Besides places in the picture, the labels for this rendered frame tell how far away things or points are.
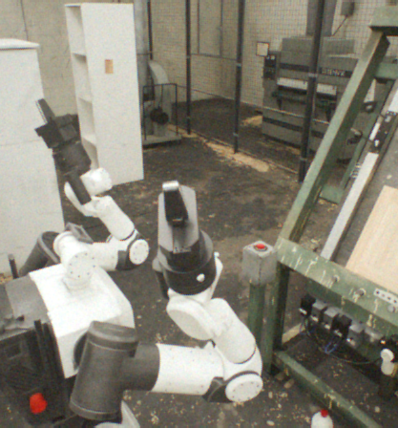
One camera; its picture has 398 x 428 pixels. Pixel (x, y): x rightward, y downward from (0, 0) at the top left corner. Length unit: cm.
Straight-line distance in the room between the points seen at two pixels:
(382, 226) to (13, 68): 253
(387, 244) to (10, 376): 153
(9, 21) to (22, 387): 851
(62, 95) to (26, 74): 623
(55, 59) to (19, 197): 620
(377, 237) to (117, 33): 383
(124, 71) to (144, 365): 446
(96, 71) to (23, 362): 425
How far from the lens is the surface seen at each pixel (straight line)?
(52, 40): 933
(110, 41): 499
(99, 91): 498
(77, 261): 89
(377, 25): 229
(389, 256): 193
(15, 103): 325
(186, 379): 86
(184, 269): 61
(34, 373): 96
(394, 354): 184
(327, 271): 198
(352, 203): 201
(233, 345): 83
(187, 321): 72
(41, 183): 342
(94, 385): 81
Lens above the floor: 191
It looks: 26 degrees down
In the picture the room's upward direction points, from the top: straight up
